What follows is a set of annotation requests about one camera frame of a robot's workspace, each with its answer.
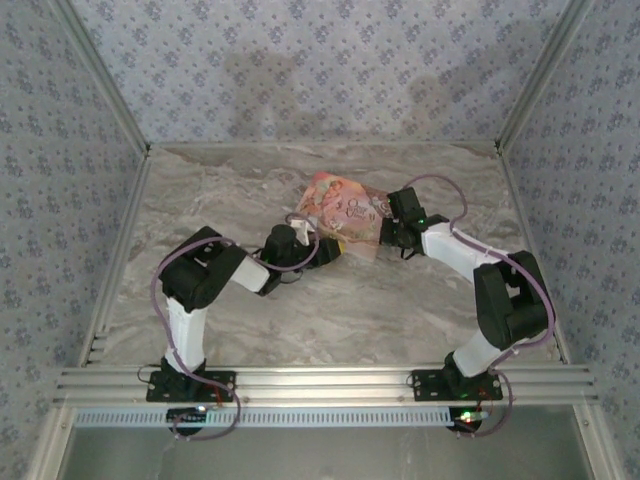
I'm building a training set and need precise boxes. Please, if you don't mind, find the aluminium frame cross rail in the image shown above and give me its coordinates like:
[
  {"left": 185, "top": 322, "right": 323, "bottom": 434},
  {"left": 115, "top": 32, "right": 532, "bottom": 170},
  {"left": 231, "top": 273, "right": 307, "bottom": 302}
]
[{"left": 54, "top": 365, "right": 599, "bottom": 405}]

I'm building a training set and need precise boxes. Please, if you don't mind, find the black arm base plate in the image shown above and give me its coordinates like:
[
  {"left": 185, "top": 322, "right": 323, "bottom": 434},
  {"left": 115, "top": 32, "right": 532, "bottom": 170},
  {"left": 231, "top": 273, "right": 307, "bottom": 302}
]
[
  {"left": 145, "top": 369, "right": 237, "bottom": 404},
  {"left": 410, "top": 369, "right": 504, "bottom": 403}
]

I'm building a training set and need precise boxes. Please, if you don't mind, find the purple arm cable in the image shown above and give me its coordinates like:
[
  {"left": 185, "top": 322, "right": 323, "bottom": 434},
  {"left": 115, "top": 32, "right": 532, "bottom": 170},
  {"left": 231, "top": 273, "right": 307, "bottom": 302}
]
[
  {"left": 151, "top": 227, "right": 321, "bottom": 444},
  {"left": 405, "top": 173, "right": 557, "bottom": 441}
]

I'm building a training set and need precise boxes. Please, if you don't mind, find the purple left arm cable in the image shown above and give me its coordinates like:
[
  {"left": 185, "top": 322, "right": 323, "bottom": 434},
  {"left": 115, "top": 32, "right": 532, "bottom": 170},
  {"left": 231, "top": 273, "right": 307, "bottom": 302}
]
[{"left": 151, "top": 227, "right": 321, "bottom": 444}]

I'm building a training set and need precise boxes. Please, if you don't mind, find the black controller board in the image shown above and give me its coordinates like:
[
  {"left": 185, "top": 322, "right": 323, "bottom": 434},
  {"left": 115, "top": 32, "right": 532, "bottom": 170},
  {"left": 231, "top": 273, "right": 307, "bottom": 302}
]
[
  {"left": 448, "top": 407, "right": 490, "bottom": 434},
  {"left": 166, "top": 405, "right": 210, "bottom": 435}
]

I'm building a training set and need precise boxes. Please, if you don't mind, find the aluminium frame post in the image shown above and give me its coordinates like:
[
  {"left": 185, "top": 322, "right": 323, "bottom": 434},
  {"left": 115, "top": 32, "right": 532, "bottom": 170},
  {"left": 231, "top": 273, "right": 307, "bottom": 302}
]
[
  {"left": 52, "top": 0, "right": 152, "bottom": 154},
  {"left": 493, "top": 0, "right": 599, "bottom": 151}
]

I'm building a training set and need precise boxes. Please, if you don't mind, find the white slotted cable duct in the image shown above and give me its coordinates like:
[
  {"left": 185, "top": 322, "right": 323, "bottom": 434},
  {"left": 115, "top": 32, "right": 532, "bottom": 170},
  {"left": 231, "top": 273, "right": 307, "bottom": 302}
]
[{"left": 74, "top": 405, "right": 466, "bottom": 429}]

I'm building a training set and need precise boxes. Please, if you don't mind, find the aluminium frame side rail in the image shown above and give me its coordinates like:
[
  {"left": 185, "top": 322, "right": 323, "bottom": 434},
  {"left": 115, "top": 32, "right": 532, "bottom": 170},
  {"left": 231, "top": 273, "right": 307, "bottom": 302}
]
[
  {"left": 82, "top": 148, "right": 152, "bottom": 366},
  {"left": 494, "top": 144, "right": 571, "bottom": 364}
]

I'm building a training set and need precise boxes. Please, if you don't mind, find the pink storybook box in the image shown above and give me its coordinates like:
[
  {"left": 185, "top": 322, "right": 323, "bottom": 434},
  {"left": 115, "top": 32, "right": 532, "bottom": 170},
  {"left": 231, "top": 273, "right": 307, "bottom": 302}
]
[{"left": 294, "top": 171, "right": 396, "bottom": 262}]

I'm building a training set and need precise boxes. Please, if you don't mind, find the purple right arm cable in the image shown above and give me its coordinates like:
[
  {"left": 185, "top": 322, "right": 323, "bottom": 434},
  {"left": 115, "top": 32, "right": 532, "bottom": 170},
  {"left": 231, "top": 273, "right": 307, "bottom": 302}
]
[{"left": 405, "top": 173, "right": 557, "bottom": 441}]

